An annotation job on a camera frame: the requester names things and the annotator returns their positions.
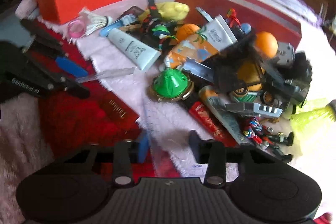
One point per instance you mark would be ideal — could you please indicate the yellow plush toy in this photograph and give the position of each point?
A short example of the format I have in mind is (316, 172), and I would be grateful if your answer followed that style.
(173, 11)

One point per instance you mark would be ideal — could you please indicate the white sunscreen tube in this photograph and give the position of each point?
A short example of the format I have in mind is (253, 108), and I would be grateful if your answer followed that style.
(142, 55)

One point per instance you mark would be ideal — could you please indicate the green small toy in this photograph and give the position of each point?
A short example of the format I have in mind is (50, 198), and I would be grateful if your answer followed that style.
(160, 31)

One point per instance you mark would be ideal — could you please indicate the white feather shuttlecock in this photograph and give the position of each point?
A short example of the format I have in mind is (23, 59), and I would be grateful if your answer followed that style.
(93, 22)

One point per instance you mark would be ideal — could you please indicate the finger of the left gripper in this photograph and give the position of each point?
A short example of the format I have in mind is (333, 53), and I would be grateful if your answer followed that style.
(70, 67)

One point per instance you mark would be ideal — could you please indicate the orange ball right side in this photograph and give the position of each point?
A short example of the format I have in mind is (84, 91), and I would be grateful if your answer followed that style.
(266, 43)

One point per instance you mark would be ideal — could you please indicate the dark red open box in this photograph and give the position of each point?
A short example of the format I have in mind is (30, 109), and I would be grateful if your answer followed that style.
(261, 16)

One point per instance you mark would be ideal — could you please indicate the green spinning top toy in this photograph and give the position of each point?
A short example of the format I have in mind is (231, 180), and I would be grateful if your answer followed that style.
(171, 85)

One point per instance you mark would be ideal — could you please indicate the smoky transparent box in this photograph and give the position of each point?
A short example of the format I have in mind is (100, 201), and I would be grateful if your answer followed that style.
(279, 82)

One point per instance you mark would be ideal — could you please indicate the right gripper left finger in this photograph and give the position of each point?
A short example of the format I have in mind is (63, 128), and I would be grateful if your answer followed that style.
(126, 153)

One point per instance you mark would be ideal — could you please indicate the orange white cream tube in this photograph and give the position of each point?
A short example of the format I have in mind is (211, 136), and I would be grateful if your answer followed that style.
(203, 44)

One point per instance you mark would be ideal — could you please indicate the light blue curved track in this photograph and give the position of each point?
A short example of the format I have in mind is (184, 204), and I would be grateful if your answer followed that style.
(123, 21)

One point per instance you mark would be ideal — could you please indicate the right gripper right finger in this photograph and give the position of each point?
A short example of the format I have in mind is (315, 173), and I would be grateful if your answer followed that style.
(213, 153)

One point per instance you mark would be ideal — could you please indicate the orange printed ping pong ball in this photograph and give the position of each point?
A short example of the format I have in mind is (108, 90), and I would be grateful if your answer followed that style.
(186, 30)

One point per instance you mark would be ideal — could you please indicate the neon yellow shuttlecock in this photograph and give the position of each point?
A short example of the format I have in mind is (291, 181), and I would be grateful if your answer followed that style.
(312, 115)

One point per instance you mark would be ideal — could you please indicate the action figure toy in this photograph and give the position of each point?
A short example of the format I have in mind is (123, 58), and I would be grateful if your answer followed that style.
(264, 137)

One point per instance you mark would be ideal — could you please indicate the clear plastic ruler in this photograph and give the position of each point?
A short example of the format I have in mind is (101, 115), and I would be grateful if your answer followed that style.
(112, 73)

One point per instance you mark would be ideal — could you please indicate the red toothpaste tube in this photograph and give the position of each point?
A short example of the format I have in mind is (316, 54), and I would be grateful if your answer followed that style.
(202, 114)

